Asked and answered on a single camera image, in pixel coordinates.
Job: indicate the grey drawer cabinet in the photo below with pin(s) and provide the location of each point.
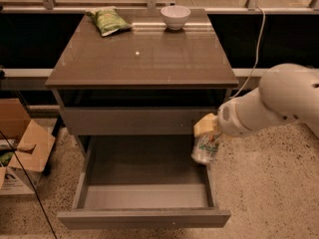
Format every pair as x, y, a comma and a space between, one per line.
149, 66

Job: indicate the open cardboard box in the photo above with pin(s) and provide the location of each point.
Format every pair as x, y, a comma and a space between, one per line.
25, 149

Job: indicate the white ceramic bowl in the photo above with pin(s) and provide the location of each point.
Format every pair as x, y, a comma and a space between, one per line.
175, 16

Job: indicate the green chip bag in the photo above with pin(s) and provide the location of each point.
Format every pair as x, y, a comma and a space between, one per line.
107, 20

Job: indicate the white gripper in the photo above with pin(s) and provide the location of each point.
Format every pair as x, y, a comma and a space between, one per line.
226, 120

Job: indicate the closed grey top drawer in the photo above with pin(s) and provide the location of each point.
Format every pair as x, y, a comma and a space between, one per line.
131, 121

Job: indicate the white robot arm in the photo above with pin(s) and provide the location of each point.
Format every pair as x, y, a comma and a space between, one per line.
285, 93

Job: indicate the open grey middle drawer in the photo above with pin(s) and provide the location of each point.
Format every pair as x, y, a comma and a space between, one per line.
143, 181

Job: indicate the green 7up can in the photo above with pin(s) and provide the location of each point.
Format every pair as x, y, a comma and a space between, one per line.
205, 148

